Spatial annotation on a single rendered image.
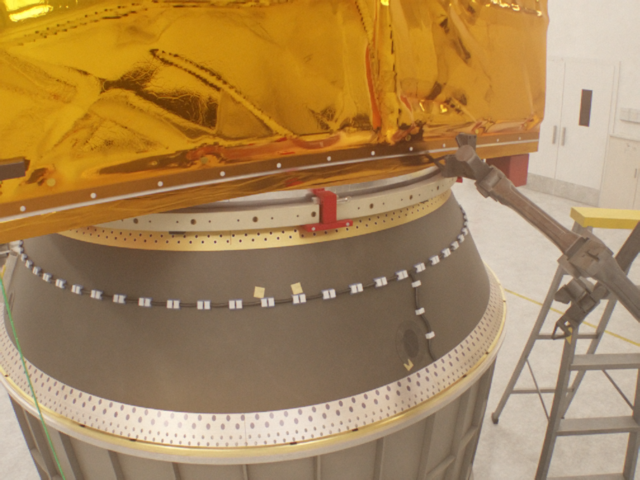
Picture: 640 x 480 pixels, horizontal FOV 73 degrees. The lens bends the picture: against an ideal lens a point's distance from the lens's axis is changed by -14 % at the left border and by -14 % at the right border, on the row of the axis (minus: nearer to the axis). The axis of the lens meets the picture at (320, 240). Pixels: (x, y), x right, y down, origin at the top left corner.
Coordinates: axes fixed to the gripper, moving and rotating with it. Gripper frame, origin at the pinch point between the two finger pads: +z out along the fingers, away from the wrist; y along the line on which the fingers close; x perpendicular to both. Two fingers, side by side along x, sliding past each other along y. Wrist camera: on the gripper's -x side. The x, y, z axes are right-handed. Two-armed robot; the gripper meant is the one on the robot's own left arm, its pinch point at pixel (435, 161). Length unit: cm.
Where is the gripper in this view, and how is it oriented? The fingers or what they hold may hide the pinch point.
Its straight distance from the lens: 161.9
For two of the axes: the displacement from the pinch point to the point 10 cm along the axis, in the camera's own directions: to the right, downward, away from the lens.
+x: 0.0, 9.4, 3.4
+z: -5.8, -2.8, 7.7
